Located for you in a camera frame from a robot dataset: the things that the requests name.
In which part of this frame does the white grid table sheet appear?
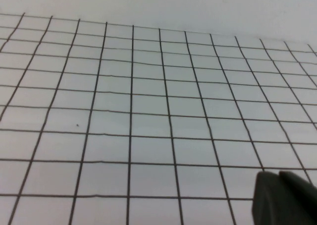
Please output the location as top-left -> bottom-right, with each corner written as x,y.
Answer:
0,11 -> 317,225

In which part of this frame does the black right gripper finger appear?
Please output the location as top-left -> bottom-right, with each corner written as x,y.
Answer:
251,169 -> 317,225

